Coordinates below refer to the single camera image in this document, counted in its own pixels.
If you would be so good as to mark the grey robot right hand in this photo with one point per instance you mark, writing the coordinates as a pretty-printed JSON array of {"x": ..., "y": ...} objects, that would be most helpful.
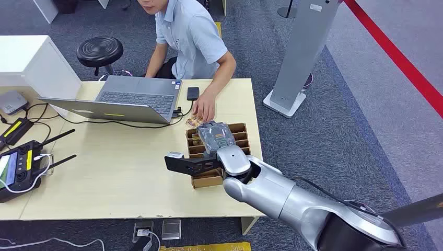
[{"x": 216, "y": 135}]

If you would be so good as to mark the person's left hand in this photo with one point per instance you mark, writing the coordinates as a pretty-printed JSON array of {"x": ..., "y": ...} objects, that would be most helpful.
[{"x": 205, "y": 105}]

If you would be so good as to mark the golden patterned card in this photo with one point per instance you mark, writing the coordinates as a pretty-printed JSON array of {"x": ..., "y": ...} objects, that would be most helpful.
[{"x": 192, "y": 122}]

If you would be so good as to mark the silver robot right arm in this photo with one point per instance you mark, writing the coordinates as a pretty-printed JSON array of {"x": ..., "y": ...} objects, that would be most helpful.
[{"x": 273, "y": 194}]

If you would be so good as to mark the wooden slotted card box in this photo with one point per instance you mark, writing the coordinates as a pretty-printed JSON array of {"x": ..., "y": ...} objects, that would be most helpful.
[{"x": 207, "y": 181}]

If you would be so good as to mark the person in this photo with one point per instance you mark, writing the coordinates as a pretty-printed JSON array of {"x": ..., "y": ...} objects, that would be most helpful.
[{"x": 193, "y": 38}]

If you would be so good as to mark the black smartphone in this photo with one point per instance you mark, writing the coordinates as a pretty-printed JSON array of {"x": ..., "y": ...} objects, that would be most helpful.
[{"x": 193, "y": 93}]

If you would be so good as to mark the grey open laptop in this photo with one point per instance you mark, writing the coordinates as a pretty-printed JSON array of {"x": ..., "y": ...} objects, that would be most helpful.
[{"x": 138, "y": 95}]

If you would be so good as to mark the wooden table leg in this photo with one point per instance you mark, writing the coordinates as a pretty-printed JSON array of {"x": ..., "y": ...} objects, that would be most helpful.
[{"x": 248, "y": 225}]

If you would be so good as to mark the grey floor socket cover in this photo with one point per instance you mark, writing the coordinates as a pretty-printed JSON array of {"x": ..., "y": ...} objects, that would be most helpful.
[{"x": 171, "y": 229}]

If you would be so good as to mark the yellow floor board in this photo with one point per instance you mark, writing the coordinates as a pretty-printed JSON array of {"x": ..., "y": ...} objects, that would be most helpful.
[{"x": 207, "y": 247}]

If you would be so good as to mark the grey standing pillar white base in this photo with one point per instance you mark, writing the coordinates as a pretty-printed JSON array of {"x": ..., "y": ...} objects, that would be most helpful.
[{"x": 304, "y": 45}]

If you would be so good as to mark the black round stool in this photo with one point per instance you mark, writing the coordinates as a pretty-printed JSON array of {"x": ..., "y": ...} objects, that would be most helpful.
[{"x": 99, "y": 51}]

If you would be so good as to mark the floor socket with plug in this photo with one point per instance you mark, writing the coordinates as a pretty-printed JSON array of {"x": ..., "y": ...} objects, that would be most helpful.
[{"x": 142, "y": 231}]

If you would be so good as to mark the round black stand base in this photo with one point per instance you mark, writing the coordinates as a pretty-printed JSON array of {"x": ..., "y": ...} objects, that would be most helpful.
[{"x": 287, "y": 12}]

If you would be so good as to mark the white cabinet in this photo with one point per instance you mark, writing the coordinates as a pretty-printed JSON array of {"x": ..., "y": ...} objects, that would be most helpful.
[{"x": 27, "y": 59}]

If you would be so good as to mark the white furniture panel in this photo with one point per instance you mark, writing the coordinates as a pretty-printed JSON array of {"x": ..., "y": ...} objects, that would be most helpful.
[{"x": 45, "y": 8}]

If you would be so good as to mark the black device with yellow stripe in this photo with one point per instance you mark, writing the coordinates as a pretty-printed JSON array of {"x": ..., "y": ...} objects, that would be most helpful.
[{"x": 14, "y": 131}]

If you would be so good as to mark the grey router box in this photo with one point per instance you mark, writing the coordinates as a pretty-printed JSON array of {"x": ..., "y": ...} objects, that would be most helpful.
[{"x": 12, "y": 101}]

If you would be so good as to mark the black remote controller with antennas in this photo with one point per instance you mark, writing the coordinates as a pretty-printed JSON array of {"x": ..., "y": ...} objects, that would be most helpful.
[{"x": 20, "y": 166}]

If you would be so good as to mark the dark grey metal bar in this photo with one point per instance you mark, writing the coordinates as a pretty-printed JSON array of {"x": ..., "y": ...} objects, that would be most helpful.
[{"x": 415, "y": 209}]

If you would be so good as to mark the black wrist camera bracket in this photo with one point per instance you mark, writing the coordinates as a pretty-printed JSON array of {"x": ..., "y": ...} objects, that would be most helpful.
[{"x": 187, "y": 165}]

